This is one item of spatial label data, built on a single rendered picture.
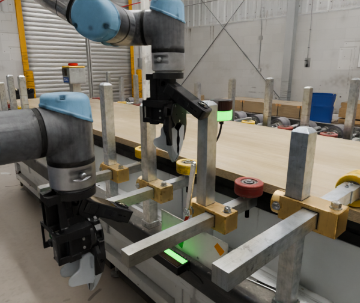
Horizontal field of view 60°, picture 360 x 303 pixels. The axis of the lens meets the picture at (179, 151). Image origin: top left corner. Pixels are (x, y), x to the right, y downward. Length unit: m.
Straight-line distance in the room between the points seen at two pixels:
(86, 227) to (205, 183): 0.35
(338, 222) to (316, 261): 0.35
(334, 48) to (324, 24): 0.62
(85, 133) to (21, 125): 0.09
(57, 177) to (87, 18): 0.27
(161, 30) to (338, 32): 7.66
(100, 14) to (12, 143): 0.27
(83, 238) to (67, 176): 0.11
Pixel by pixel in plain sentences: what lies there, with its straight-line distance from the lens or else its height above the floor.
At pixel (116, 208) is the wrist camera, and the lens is 0.59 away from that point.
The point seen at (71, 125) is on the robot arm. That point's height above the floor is 1.14.
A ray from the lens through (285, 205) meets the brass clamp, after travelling 0.66.
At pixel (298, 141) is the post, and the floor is 1.09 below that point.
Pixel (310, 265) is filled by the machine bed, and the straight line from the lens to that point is 0.98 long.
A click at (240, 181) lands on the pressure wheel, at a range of 0.89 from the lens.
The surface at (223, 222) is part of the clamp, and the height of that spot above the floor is 0.85.
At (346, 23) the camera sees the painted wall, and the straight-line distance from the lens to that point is 8.24.
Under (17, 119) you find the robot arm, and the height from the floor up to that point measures 1.15.
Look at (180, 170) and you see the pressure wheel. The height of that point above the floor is 0.89.
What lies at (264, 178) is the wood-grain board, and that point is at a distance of 0.95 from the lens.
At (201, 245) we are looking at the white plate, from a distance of 0.87.
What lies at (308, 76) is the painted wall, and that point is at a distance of 8.47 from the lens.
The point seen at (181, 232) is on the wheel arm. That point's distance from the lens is 0.73.
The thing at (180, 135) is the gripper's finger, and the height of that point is 1.06.
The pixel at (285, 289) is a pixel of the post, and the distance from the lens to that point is 0.76.
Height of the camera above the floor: 1.22
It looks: 15 degrees down
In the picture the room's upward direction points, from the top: straight up
